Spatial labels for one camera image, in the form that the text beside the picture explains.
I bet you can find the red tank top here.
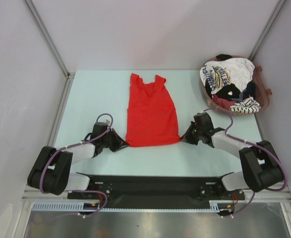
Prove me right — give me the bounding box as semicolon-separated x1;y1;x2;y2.
126;73;180;147

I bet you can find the maroon tank top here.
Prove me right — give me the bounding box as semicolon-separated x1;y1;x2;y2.
212;95;237;110

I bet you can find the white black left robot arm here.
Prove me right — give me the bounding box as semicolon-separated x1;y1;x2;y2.
27;122;130;198

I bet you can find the navy white striped tank top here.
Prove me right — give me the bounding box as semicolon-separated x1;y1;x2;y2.
229;97;262;114

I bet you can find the white printed tank top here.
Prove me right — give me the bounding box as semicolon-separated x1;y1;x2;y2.
200;58;255;94

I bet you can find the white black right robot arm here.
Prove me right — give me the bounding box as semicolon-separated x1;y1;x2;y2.
181;112;288;199

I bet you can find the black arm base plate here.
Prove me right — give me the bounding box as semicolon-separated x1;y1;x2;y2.
68;175;245;210

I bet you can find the white slotted cable duct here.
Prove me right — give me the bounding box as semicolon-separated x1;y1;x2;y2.
32;201;233;213

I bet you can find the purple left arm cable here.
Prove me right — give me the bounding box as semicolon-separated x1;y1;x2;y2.
40;113;114;219

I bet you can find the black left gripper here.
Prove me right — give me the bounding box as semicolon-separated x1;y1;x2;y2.
101;128;129;152

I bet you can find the aluminium frame rail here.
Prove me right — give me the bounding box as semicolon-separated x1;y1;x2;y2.
22;186;291;203

